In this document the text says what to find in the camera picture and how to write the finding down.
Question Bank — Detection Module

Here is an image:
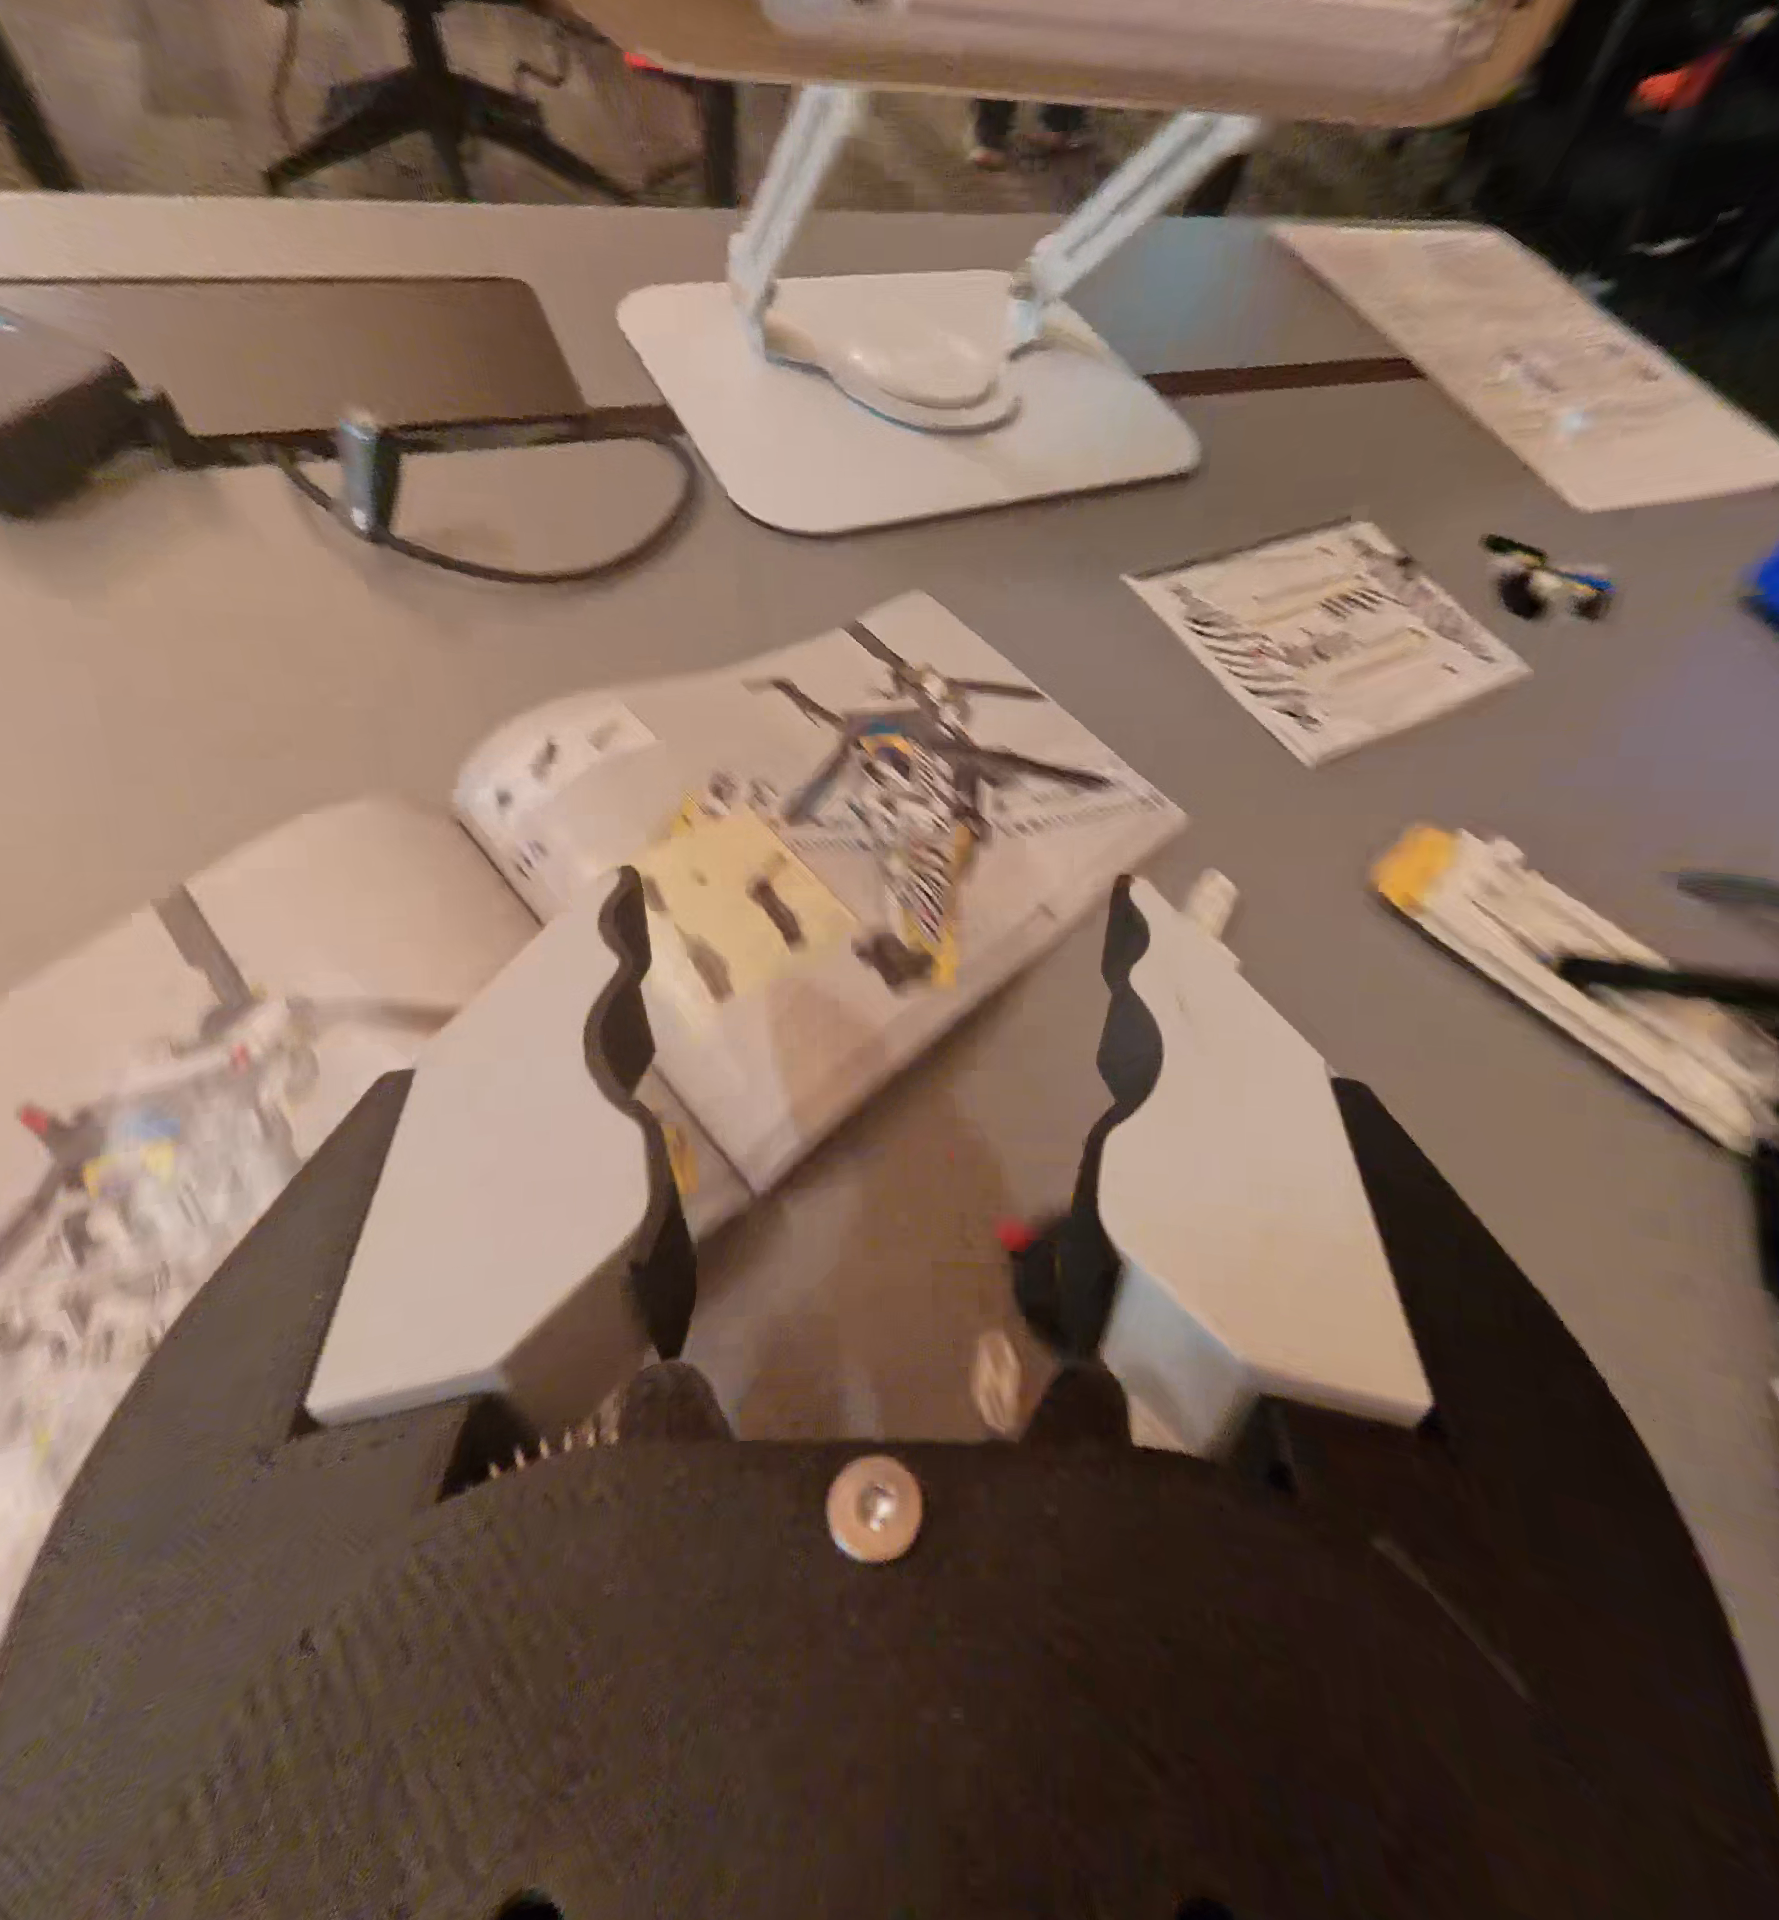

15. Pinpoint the white yellow lego model section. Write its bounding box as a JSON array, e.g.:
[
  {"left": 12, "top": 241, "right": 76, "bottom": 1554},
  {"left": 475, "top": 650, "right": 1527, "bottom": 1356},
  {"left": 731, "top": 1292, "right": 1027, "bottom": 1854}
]
[{"left": 1371, "top": 822, "right": 1779, "bottom": 1160}]

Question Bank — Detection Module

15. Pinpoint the black cable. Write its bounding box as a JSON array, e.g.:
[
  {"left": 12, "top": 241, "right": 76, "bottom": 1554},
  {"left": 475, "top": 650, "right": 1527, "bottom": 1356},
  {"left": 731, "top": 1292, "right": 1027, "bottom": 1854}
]
[{"left": 140, "top": 397, "right": 699, "bottom": 588}]

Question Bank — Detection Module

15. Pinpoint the white paper sheet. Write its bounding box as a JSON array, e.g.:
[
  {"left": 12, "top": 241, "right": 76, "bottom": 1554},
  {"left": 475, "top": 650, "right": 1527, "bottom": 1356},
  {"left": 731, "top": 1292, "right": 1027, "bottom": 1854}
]
[{"left": 1267, "top": 222, "right": 1779, "bottom": 516}]

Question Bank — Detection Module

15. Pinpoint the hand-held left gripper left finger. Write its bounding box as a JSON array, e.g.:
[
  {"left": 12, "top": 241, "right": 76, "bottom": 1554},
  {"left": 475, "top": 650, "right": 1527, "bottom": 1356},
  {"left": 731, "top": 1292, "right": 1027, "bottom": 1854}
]
[{"left": 302, "top": 864, "right": 701, "bottom": 1440}]

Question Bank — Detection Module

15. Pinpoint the black power adapter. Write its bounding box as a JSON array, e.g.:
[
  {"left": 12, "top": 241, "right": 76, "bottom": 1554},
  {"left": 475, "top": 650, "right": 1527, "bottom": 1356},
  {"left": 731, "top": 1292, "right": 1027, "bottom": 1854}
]
[{"left": 0, "top": 283, "right": 160, "bottom": 522}]

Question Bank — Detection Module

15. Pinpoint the white folding stand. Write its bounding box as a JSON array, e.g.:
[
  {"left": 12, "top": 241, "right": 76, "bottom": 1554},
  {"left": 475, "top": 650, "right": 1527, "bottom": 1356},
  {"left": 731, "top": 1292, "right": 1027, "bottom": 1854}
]
[{"left": 615, "top": 82, "right": 1269, "bottom": 540}]

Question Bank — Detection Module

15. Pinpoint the small black yellow lego assembly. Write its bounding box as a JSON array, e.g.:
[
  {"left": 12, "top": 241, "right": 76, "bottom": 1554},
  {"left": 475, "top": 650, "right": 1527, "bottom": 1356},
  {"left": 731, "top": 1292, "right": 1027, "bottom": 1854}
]
[{"left": 1477, "top": 529, "right": 1619, "bottom": 626}]

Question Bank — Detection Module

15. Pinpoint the silver cable plug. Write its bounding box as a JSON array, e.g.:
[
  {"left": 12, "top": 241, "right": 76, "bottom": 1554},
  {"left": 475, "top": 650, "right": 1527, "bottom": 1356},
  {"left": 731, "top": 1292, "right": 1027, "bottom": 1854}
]
[{"left": 334, "top": 413, "right": 404, "bottom": 540}]

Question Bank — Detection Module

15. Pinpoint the open lego instruction booklet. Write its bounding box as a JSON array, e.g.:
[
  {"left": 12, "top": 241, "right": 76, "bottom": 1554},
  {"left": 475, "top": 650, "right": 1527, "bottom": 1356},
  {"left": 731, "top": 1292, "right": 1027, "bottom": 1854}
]
[{"left": 0, "top": 588, "right": 1191, "bottom": 1824}]

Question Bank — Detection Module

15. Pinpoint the pale flat device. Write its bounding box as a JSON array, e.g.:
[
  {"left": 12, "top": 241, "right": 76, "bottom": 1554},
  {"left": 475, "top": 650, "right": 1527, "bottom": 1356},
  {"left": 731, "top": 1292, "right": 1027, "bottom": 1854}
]
[{"left": 573, "top": 0, "right": 1573, "bottom": 132}]

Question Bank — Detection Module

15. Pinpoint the lego sticker sheet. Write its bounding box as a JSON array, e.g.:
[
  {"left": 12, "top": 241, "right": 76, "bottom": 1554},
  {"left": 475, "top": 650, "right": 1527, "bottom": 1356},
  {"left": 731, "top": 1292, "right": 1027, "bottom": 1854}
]
[{"left": 1123, "top": 516, "right": 1533, "bottom": 771}]

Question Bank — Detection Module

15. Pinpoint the black office chair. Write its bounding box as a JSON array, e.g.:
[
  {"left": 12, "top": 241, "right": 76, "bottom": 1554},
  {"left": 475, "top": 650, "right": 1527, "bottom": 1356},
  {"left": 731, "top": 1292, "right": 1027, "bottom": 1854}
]
[{"left": 262, "top": 0, "right": 635, "bottom": 204}]

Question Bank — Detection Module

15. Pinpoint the black bag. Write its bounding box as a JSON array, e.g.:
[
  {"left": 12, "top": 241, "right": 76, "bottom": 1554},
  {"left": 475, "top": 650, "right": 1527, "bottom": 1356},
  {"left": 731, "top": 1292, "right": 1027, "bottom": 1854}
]
[{"left": 1489, "top": 0, "right": 1779, "bottom": 355}]

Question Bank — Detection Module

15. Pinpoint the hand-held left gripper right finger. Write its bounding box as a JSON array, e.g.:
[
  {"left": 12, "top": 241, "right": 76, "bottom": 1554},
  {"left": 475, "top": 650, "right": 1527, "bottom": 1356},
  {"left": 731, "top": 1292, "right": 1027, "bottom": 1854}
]
[{"left": 1011, "top": 875, "right": 1437, "bottom": 1460}]

